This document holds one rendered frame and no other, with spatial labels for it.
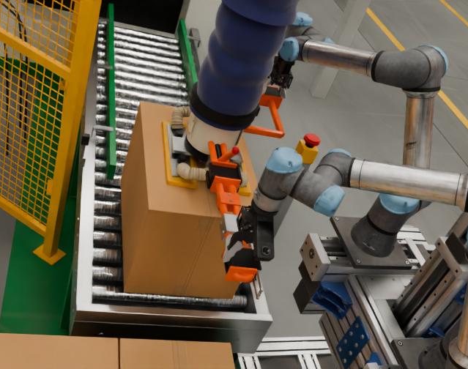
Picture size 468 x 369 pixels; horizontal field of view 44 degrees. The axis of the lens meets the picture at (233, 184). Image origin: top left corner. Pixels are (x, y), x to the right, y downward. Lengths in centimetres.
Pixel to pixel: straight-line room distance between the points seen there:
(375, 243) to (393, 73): 54
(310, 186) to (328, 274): 68
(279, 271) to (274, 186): 194
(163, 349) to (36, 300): 90
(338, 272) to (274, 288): 123
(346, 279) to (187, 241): 54
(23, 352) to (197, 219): 68
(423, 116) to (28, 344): 143
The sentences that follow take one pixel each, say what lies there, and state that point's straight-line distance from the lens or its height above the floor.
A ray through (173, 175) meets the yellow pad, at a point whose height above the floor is 104.
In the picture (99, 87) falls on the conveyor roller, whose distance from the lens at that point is 318.
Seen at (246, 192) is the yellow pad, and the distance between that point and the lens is 196.
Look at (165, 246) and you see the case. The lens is 192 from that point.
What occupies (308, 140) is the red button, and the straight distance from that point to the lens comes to 236.
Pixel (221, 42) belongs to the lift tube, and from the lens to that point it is 175.
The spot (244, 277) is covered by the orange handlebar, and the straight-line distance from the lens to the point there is 151.
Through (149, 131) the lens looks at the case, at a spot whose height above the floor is 101.
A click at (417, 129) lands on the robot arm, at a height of 141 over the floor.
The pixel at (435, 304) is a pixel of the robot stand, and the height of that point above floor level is 109.
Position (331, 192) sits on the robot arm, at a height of 148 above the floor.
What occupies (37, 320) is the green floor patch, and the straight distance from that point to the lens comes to 274.
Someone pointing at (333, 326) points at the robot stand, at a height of 75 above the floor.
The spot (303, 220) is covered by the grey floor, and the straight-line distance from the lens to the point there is 367.
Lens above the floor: 221
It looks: 37 degrees down
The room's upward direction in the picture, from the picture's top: 22 degrees clockwise
